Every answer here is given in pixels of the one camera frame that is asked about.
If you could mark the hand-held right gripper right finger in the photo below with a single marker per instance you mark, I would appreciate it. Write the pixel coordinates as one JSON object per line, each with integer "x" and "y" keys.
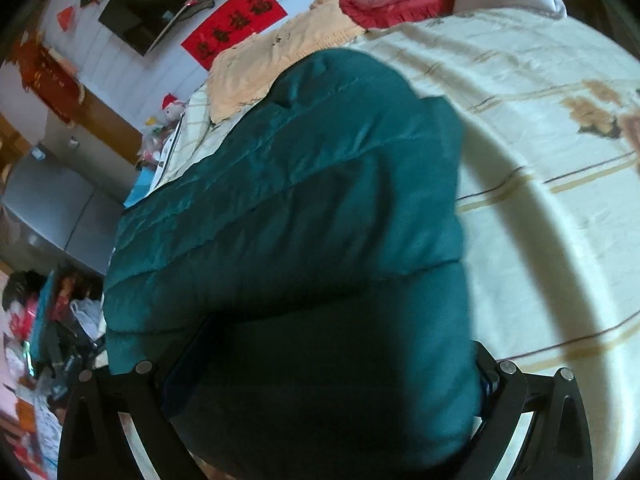
{"x": 492, "y": 385}

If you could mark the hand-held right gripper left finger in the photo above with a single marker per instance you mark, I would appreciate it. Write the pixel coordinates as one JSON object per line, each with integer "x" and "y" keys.
{"x": 180, "y": 370}

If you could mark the green quilted puffer jacket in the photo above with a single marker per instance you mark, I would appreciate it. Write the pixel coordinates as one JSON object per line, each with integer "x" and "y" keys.
{"x": 300, "y": 210}

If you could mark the white plastic bag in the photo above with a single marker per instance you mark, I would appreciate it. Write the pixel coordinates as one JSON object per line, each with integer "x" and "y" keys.
{"x": 87, "y": 315}

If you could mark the pile of household clutter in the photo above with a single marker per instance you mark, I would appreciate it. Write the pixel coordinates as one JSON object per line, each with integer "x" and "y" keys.
{"x": 40, "y": 360}

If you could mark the blue bag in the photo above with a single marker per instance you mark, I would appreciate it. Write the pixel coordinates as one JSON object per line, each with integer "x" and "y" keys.
{"x": 137, "y": 192}

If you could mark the floral cream bedsheet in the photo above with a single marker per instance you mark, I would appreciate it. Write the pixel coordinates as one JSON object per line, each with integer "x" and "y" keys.
{"x": 525, "y": 185}

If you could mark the grey wardrobe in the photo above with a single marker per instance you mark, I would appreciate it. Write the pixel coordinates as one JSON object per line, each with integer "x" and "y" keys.
{"x": 55, "y": 205}

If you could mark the clear bag of toys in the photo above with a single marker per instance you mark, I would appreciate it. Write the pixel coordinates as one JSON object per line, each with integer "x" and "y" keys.
{"x": 155, "y": 142}

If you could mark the wooden door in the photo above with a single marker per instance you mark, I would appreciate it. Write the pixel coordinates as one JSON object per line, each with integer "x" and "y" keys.
{"x": 107, "y": 120}

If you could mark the plush toy with red hat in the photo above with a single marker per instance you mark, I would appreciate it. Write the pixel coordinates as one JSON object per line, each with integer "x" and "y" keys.
{"x": 172, "y": 107}

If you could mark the peach ruffled pillow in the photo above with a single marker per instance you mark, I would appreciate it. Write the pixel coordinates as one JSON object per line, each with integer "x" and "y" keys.
{"x": 250, "y": 70}

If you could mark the red hanging decoration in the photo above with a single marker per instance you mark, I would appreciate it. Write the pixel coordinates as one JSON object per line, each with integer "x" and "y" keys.
{"x": 45, "y": 75}

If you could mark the red heart-shaped pillow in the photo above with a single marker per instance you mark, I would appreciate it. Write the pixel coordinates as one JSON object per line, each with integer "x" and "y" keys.
{"x": 390, "y": 0}

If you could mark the red wall banner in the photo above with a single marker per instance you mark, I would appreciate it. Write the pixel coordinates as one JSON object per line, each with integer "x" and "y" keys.
{"x": 230, "y": 25}

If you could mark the black wall television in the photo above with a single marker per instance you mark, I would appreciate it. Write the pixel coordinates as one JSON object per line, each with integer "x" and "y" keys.
{"x": 145, "y": 5}

